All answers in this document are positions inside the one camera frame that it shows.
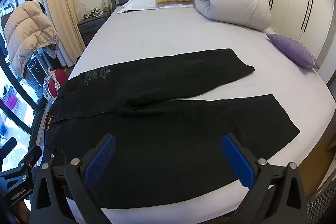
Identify folded white duvet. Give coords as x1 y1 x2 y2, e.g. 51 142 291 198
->
194 0 271 31

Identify black pants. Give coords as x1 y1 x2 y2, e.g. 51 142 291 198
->
43 48 300 210

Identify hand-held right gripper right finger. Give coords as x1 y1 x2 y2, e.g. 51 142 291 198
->
221 133 307 224

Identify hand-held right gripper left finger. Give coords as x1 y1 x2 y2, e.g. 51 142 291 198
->
31 133 117 224

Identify dark grey nightstand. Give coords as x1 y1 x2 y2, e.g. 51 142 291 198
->
78 11 112 46

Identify beige curtain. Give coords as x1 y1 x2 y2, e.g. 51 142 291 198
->
43 0 86 68

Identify white wire basket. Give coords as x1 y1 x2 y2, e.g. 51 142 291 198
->
77 4 104 19

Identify grey mesh chair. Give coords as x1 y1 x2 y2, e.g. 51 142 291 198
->
306 182 336 224

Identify white pillow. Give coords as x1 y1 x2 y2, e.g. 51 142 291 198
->
117 0 196 14

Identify bed with white sheet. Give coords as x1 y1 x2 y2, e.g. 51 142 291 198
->
56 0 336 216

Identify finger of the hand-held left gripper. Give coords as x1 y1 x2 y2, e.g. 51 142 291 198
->
0 146 42 184
0 137 17 159

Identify beige puffer jacket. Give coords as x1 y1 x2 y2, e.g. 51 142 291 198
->
4 0 60 77

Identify red bag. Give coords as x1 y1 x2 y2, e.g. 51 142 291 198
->
43 68 67 102

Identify purple cushion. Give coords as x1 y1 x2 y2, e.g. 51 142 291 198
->
266 33 320 69

